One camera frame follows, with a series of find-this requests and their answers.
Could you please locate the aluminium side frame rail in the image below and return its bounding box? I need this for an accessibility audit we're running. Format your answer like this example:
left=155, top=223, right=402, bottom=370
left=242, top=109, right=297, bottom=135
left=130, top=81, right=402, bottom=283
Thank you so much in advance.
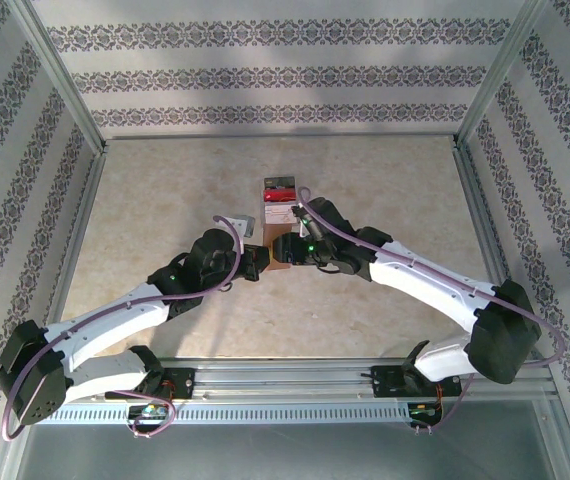
left=39, top=149, right=109, bottom=351
left=450, top=139, right=536, bottom=360

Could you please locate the slotted grey cable duct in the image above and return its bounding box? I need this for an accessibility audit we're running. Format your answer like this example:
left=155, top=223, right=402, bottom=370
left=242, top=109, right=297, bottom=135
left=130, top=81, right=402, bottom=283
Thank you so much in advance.
left=49, top=402, right=446, bottom=426

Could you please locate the grey metal panel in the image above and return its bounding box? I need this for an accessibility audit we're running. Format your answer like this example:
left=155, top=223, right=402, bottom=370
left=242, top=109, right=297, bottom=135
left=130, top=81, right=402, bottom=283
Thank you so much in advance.
left=0, top=399, right=570, bottom=480

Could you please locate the aluminium rear frame rail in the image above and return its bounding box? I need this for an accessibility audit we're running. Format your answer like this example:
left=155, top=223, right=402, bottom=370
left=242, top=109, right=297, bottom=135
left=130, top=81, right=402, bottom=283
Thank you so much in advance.
left=102, top=130, right=461, bottom=142

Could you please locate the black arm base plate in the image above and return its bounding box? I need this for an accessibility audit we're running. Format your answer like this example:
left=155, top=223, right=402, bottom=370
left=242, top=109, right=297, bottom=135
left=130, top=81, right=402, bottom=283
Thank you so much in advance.
left=129, top=367, right=197, bottom=401
left=370, top=365, right=462, bottom=400

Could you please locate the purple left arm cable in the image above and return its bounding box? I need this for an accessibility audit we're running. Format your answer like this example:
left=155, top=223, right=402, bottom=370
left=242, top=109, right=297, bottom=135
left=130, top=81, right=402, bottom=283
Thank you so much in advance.
left=0, top=214, right=246, bottom=442

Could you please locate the aluminium frame post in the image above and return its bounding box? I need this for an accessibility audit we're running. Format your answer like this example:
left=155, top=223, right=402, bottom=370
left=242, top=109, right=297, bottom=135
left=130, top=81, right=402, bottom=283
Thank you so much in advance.
left=12, top=0, right=109, bottom=157
left=454, top=0, right=554, bottom=149

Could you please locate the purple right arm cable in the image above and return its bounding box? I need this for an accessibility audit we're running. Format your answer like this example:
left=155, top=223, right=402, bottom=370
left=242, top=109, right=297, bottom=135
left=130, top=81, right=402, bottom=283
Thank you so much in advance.
left=297, top=186, right=569, bottom=436

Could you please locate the red and white packet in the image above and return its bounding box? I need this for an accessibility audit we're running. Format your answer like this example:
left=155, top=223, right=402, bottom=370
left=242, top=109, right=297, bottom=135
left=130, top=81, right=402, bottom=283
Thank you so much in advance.
left=261, top=174, right=300, bottom=229

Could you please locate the brown leather card holder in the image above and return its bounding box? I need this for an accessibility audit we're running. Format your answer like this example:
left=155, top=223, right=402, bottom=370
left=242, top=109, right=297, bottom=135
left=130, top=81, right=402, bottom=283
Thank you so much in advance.
left=262, top=221, right=299, bottom=272

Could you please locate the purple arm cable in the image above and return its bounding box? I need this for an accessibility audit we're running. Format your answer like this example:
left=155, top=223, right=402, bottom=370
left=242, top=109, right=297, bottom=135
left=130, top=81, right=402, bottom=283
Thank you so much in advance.
left=297, top=186, right=569, bottom=436
left=0, top=214, right=246, bottom=442

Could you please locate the white card with red print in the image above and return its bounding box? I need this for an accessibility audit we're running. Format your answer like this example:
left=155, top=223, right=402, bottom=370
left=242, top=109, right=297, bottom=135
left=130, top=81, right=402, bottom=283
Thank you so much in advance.
left=264, top=200, right=299, bottom=226

